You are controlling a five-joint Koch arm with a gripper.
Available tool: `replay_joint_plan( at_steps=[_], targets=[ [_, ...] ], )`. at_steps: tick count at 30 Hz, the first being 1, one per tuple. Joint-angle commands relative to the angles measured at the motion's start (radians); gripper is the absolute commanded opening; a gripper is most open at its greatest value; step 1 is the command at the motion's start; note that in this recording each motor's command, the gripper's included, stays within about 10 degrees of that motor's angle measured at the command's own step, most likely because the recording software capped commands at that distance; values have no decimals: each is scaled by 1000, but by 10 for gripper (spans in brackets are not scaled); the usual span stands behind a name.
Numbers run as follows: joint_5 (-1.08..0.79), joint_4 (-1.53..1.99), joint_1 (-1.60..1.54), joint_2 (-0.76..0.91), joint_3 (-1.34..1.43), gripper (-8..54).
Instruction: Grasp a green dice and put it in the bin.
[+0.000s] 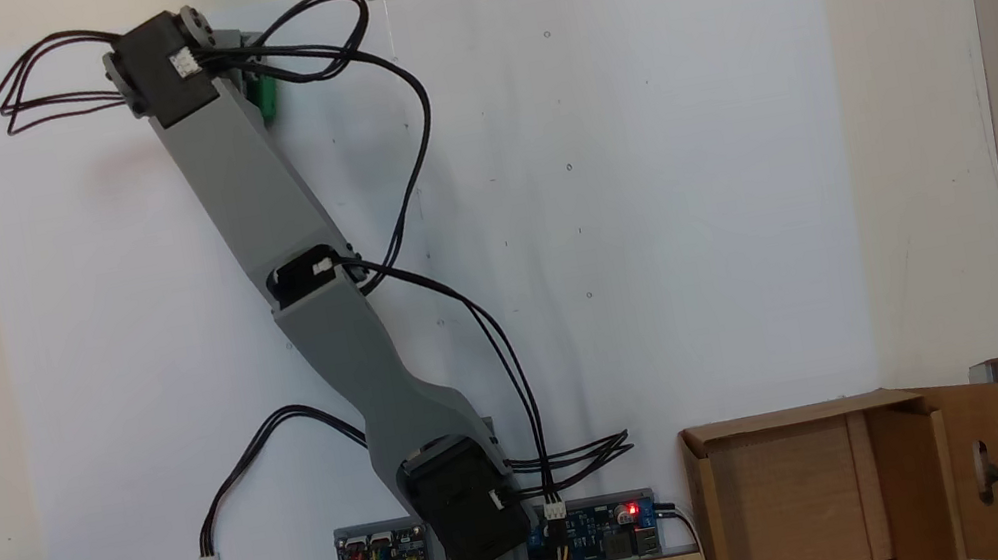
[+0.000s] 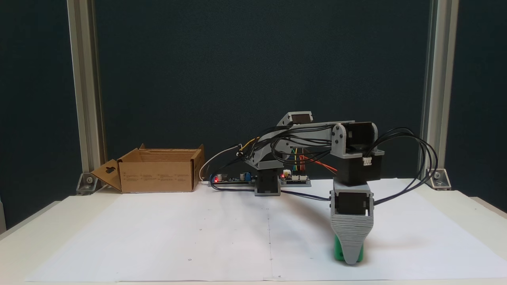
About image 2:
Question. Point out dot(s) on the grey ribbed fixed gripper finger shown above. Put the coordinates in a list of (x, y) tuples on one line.
[(351, 233)]

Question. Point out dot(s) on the green die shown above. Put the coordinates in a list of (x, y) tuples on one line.
[(338, 251)]

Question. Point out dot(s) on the aluminium frame post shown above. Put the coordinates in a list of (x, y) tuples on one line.
[(439, 79), (85, 79)]

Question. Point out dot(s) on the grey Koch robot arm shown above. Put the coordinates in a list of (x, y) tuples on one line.
[(358, 168)]

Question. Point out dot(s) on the white paper sheet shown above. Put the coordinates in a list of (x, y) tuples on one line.
[(396, 237), (158, 237)]

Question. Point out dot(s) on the metal corner bracket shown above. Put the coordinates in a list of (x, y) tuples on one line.
[(89, 183), (437, 178)]

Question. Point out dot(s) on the brown cardboard box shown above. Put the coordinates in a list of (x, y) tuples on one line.
[(158, 174)]

